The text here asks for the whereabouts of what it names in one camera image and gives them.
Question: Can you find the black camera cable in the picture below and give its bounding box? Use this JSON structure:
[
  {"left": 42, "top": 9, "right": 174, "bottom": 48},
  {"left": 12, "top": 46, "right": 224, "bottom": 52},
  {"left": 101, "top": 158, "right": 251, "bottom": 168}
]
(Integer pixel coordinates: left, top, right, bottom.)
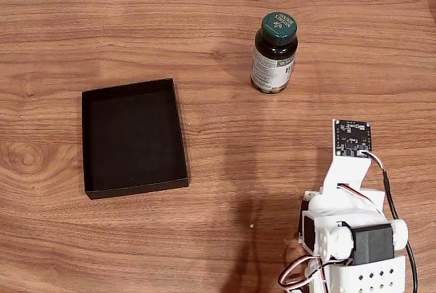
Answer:
[{"left": 360, "top": 149, "right": 419, "bottom": 293}]

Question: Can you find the black camera board white mount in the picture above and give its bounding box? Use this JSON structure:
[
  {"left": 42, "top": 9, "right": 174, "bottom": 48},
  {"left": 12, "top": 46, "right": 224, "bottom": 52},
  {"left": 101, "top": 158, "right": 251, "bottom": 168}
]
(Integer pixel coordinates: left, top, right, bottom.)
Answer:
[{"left": 322, "top": 119, "right": 373, "bottom": 200}]

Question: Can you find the red white black servo cable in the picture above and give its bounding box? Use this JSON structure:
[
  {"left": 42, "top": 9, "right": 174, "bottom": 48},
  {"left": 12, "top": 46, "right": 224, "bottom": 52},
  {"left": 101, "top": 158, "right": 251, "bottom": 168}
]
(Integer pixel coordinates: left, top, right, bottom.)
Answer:
[
  {"left": 277, "top": 254, "right": 328, "bottom": 289},
  {"left": 335, "top": 183, "right": 372, "bottom": 202}
]

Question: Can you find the green pill bottle white label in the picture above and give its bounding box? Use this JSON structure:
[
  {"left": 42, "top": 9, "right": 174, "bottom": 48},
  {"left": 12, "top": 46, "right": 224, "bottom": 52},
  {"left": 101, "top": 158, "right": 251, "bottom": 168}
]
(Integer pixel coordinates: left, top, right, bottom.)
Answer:
[{"left": 250, "top": 12, "right": 298, "bottom": 95}]

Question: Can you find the black shallow cardboard box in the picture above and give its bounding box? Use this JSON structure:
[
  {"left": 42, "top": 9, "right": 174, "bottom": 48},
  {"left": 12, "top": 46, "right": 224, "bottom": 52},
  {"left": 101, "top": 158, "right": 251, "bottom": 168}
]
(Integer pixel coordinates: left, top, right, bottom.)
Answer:
[{"left": 80, "top": 78, "right": 190, "bottom": 201}]

